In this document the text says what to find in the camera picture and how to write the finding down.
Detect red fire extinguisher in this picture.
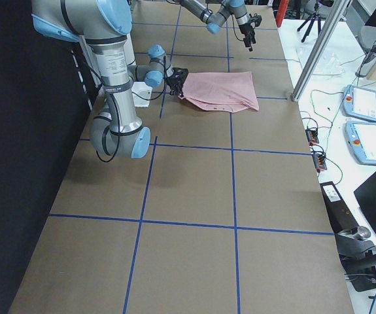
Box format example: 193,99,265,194
275,0,289,27

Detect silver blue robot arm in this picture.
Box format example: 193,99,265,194
167,0,262,52
31,0,188,158

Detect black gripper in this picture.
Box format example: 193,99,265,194
238,13,262,52
165,67,188,99

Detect upper teach pendant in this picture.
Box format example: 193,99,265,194
341,84,376,122

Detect black camera tripod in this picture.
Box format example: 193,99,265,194
297,1,322,43

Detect lower teach pendant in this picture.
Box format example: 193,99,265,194
345,121,376,166

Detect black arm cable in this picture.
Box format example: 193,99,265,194
94,55,172,163

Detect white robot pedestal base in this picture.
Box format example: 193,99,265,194
104,39,152,109

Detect clear plastic bag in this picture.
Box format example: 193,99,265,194
296,47,344,76

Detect upper orange connector block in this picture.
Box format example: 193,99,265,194
305,128,319,146

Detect pink Snoopy t-shirt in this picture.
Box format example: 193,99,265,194
180,71,259,113

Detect teach pendant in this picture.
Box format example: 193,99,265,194
345,121,376,166
341,84,376,122

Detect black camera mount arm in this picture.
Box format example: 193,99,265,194
335,227,376,292

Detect orange connector block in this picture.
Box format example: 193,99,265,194
305,128,319,146
312,151,327,173

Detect black power box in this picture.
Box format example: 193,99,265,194
320,181,358,234

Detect lower orange connector block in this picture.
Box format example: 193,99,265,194
312,151,327,173

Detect aluminium frame post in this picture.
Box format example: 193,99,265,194
291,1,348,102

